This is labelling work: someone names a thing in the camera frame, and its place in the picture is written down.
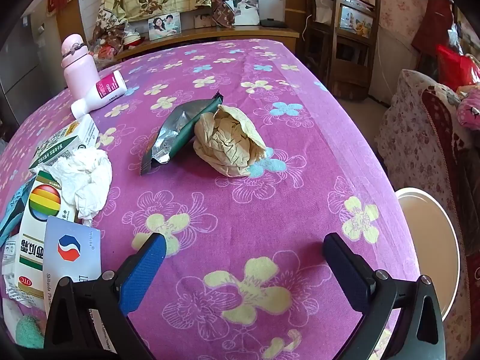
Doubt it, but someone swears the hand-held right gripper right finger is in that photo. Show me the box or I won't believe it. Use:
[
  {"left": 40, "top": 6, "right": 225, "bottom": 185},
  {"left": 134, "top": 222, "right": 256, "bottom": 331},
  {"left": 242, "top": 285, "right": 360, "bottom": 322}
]
[{"left": 323, "top": 232, "right": 445, "bottom": 360}]

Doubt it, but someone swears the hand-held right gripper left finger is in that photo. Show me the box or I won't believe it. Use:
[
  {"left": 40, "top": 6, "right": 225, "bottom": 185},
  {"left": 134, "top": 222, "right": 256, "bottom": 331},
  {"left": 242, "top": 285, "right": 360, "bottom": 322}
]
[{"left": 44, "top": 232, "right": 167, "bottom": 360}]

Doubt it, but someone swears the white tissue packet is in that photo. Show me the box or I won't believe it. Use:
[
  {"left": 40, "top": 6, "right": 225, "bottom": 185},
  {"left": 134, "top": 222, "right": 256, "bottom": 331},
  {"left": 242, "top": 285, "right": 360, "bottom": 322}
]
[{"left": 43, "top": 215, "right": 121, "bottom": 355}]

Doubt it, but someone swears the white plastic bucket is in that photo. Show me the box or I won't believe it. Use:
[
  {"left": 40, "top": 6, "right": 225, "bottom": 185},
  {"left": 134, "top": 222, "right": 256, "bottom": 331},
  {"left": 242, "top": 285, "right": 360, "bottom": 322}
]
[{"left": 395, "top": 188, "right": 461, "bottom": 321}]

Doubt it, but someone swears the white tissue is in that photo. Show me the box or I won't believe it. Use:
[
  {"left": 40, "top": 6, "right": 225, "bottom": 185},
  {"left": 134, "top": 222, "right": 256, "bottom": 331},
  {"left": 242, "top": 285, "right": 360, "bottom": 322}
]
[{"left": 47, "top": 148, "right": 113, "bottom": 227}]

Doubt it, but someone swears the rainbow print medicine box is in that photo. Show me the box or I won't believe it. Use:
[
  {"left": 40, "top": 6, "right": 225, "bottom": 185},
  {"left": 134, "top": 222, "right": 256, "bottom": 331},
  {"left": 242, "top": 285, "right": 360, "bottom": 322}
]
[{"left": 5, "top": 170, "right": 85, "bottom": 308}]

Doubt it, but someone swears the blue packet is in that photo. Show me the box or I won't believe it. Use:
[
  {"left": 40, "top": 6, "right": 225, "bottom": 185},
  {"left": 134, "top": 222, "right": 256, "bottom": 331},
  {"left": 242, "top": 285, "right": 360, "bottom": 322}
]
[{"left": 0, "top": 180, "right": 36, "bottom": 248}]

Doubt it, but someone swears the green foil packet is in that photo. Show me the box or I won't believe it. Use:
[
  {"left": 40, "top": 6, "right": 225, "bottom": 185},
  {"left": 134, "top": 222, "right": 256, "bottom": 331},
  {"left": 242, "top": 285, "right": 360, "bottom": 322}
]
[{"left": 140, "top": 91, "right": 223, "bottom": 176}]

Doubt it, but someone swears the brown paper bag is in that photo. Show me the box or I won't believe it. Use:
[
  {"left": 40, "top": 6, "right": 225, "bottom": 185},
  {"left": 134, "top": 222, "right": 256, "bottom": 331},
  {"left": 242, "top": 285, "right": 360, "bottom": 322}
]
[{"left": 193, "top": 105, "right": 268, "bottom": 178}]

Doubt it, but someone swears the green white medicine box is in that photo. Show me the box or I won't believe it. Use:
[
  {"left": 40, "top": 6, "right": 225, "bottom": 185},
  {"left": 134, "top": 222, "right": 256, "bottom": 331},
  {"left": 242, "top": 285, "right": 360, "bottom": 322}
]
[{"left": 29, "top": 114, "right": 100, "bottom": 175}]

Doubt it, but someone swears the purple floral tablecloth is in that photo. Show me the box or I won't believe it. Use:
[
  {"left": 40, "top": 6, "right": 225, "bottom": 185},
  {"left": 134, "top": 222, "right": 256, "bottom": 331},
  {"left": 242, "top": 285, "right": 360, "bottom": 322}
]
[{"left": 0, "top": 38, "right": 428, "bottom": 360}]

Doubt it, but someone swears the green knitted cloth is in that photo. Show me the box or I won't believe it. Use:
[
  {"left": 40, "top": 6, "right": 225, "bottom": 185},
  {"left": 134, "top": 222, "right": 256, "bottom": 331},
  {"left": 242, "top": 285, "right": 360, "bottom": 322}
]
[{"left": 15, "top": 315, "right": 46, "bottom": 349}]

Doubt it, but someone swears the white printed paper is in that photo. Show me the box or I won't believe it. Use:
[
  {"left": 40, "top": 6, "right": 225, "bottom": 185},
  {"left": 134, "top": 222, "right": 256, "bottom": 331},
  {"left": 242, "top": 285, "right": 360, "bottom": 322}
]
[{"left": 1, "top": 238, "right": 19, "bottom": 297}]

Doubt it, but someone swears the floral covered sofa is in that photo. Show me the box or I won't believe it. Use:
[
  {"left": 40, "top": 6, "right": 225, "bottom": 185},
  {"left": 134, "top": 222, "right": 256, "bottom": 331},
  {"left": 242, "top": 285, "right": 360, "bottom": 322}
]
[{"left": 375, "top": 69, "right": 480, "bottom": 360}]

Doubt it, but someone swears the red floral blanket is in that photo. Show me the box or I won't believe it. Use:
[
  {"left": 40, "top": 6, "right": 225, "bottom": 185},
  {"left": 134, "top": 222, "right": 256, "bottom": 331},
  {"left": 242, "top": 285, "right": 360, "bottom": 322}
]
[{"left": 422, "top": 84, "right": 480, "bottom": 233}]

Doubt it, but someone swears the white pill bottle magenta label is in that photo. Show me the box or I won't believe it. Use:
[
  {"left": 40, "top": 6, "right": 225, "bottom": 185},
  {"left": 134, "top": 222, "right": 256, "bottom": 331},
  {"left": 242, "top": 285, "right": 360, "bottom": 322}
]
[{"left": 71, "top": 70, "right": 128, "bottom": 119}]

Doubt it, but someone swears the brown wooden chair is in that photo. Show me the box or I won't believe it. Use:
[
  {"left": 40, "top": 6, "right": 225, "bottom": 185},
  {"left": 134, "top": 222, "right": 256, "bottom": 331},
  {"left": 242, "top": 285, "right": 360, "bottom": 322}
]
[{"left": 326, "top": 0, "right": 381, "bottom": 101}]

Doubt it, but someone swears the pink printed blanket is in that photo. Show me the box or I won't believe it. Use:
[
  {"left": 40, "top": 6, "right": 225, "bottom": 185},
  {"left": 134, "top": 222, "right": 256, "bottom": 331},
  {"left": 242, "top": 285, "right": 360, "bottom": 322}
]
[{"left": 457, "top": 92, "right": 480, "bottom": 130}]

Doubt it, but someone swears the pink water bottle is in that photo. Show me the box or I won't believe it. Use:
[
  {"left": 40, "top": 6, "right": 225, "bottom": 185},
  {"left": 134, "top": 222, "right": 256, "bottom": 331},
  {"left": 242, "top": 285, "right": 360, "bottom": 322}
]
[{"left": 62, "top": 34, "right": 100, "bottom": 100}]

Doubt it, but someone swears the dark wooden chair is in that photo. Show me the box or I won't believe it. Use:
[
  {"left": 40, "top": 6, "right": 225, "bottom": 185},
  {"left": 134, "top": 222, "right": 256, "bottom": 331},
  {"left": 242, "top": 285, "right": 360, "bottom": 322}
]
[{"left": 303, "top": 0, "right": 338, "bottom": 83}]

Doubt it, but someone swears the red printed shopping bag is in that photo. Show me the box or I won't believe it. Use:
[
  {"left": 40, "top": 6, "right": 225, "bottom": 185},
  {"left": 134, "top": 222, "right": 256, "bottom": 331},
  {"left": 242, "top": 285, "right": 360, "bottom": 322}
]
[{"left": 435, "top": 44, "right": 480, "bottom": 91}]

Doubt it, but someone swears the grey cabinet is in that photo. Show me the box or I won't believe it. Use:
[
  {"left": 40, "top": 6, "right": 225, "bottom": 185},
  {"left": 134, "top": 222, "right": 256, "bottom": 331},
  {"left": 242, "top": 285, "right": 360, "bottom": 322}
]
[{"left": 0, "top": 11, "right": 42, "bottom": 128}]

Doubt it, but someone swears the framed couple photo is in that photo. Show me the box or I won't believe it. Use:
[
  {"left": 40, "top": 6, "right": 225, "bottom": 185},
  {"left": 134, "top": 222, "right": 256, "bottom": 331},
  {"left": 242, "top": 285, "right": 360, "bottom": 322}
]
[{"left": 148, "top": 13, "right": 182, "bottom": 41}]

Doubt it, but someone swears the wooden cabinet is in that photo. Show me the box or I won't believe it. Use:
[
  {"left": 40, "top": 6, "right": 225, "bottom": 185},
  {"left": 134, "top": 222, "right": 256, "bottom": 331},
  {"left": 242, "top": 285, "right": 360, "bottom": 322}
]
[{"left": 112, "top": 26, "right": 301, "bottom": 62}]

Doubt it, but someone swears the fruit print box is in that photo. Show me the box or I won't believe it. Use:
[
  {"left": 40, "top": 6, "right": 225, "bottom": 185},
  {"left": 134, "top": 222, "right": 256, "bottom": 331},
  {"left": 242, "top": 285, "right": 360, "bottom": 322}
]
[{"left": 339, "top": 4, "right": 376, "bottom": 36}]

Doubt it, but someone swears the clear plastic bag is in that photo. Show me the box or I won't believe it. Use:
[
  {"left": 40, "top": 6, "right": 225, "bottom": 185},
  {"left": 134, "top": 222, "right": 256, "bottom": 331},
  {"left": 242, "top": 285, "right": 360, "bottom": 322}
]
[{"left": 448, "top": 22, "right": 464, "bottom": 57}]

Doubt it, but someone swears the small framed photo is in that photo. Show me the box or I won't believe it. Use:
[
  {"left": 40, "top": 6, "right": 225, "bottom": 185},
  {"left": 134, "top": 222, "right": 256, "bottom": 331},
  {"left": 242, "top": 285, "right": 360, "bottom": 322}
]
[{"left": 194, "top": 13, "right": 217, "bottom": 29}]

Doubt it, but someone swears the red garment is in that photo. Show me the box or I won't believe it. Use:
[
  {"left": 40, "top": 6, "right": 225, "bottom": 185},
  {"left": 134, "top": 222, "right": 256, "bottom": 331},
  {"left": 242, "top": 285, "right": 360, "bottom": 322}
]
[{"left": 410, "top": 0, "right": 454, "bottom": 59}]

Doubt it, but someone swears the white bag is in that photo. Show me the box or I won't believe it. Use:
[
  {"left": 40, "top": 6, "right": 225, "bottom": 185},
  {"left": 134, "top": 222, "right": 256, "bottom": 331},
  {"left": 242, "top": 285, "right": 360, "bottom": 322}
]
[{"left": 314, "top": 0, "right": 338, "bottom": 23}]

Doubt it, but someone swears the tall floral furniture cover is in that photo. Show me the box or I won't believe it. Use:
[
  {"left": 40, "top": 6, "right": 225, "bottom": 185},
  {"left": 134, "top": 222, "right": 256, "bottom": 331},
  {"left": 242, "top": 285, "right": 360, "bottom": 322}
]
[{"left": 362, "top": 0, "right": 421, "bottom": 38}]

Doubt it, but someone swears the wedding photo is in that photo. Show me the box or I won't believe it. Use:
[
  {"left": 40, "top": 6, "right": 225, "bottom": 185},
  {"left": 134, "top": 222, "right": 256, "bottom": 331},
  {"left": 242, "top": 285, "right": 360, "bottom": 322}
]
[{"left": 232, "top": 0, "right": 260, "bottom": 27}]

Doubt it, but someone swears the white cable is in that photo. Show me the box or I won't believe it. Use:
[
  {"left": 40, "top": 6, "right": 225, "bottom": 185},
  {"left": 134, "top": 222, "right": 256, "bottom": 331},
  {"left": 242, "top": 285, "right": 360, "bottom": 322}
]
[{"left": 376, "top": 26, "right": 394, "bottom": 100}]

